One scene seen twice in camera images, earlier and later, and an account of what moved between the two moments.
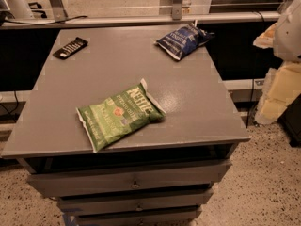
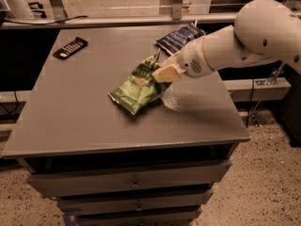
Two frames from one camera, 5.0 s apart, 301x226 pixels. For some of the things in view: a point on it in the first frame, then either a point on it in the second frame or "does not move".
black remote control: (71, 48) does not move
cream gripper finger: (266, 39) → (192, 58)
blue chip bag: (183, 40) does not move
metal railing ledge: (136, 19) does not move
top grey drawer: (128, 178) does not move
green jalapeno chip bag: (111, 118) → (141, 88)
